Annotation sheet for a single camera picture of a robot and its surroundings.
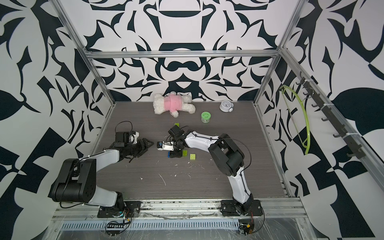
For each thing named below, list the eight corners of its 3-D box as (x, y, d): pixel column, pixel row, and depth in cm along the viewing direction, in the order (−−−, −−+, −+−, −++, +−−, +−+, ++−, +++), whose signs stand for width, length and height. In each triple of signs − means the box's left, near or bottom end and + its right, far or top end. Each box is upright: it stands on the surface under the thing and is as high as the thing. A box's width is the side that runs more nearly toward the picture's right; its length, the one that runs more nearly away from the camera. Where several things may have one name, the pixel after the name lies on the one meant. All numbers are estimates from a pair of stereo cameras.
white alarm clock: (220, 111, 115) (220, 109, 113) (219, 103, 121) (219, 100, 119) (233, 111, 115) (234, 109, 113) (231, 103, 121) (232, 100, 119)
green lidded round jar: (201, 123, 108) (201, 120, 105) (200, 114, 113) (201, 111, 110) (211, 123, 108) (211, 120, 105) (210, 114, 113) (210, 111, 110)
